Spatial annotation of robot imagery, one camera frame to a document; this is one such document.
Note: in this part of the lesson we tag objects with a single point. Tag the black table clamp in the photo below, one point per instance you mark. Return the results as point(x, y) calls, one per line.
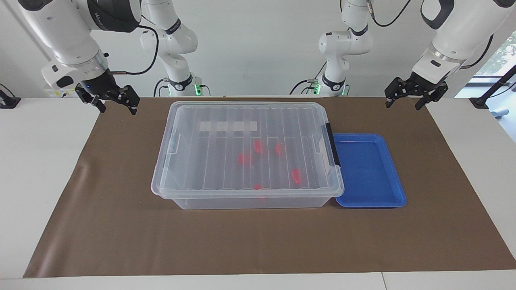
point(8, 100)

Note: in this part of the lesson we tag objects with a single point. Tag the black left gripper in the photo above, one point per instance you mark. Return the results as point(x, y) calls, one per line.
point(421, 83)

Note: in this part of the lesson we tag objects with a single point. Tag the clear ribbed plastic lid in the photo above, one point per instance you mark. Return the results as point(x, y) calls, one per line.
point(201, 169)

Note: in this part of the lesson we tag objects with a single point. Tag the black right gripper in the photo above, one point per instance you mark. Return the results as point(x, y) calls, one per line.
point(100, 84)

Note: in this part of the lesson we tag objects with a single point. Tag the blue plastic tray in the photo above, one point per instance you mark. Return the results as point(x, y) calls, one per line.
point(369, 173)

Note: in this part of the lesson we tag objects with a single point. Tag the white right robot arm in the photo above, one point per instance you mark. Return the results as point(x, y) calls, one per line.
point(68, 40)

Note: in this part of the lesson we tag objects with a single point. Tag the black box latch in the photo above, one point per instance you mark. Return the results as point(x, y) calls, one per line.
point(332, 145)

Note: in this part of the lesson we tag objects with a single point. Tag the pale blue cylinder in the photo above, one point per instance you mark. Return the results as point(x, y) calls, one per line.
point(500, 112)

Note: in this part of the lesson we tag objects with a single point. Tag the white wall power outlet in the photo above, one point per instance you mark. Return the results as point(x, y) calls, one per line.
point(60, 93)

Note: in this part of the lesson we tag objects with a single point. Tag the black stand with pole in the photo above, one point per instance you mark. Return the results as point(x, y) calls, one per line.
point(481, 101)

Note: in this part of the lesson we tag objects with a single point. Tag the brown table mat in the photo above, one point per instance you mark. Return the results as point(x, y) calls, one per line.
point(121, 233)

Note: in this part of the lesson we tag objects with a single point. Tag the clear plastic storage box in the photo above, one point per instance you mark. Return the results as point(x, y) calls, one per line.
point(242, 203)

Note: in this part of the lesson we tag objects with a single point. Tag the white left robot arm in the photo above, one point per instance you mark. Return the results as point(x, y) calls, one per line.
point(455, 36)

